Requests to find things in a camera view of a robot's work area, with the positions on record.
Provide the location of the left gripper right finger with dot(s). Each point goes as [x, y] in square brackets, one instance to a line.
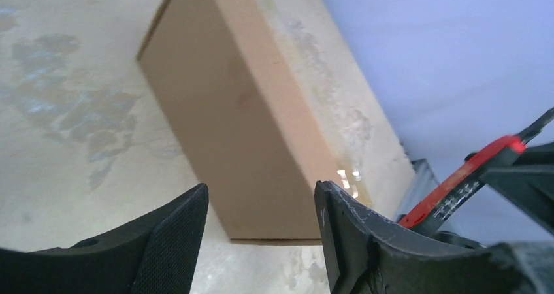
[366, 252]

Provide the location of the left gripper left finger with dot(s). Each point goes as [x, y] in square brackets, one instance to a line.
[155, 253]

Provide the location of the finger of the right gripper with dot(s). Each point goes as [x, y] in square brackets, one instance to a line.
[524, 176]

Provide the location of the red utility knife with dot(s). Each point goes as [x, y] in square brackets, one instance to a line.
[431, 212]

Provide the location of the brown cardboard express box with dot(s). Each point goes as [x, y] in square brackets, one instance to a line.
[265, 99]

